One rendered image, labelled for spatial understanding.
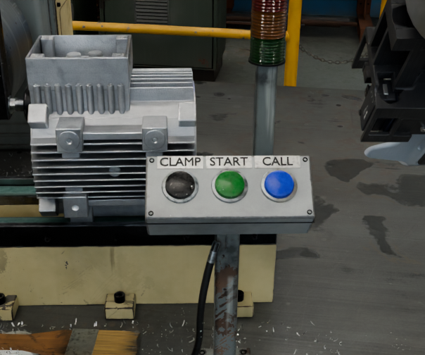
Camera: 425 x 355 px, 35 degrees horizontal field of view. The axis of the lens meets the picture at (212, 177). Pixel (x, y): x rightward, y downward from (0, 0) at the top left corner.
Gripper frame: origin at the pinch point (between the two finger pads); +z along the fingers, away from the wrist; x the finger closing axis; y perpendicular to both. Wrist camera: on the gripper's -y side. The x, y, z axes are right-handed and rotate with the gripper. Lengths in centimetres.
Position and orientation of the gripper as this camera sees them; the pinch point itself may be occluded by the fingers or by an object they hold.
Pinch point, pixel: (412, 150)
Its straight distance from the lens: 64.6
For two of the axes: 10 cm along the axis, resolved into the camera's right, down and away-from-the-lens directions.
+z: -0.3, 4.1, 9.1
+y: -10.0, 0.1, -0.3
